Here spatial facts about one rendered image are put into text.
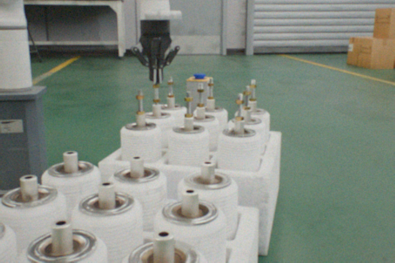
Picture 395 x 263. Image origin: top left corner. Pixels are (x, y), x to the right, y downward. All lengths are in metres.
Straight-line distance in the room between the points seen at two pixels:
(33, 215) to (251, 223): 0.33
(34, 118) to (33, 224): 0.70
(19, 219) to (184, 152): 0.44
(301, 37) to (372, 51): 1.98
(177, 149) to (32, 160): 0.51
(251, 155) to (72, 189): 0.41
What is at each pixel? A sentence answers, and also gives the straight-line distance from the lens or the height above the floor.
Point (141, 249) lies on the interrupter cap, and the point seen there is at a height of 0.25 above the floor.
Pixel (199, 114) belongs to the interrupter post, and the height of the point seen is 0.26.
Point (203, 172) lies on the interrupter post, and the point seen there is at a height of 0.27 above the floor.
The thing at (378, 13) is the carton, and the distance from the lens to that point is 5.00.
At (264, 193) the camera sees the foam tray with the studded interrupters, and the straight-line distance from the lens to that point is 0.93.
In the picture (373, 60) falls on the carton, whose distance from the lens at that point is 4.76.
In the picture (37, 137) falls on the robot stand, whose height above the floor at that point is 0.17.
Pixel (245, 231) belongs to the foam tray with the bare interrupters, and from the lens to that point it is 0.70.
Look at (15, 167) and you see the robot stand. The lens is 1.34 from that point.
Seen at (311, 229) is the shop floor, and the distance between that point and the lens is 1.13.
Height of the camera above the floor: 0.50
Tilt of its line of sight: 13 degrees down
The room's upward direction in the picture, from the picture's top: straight up
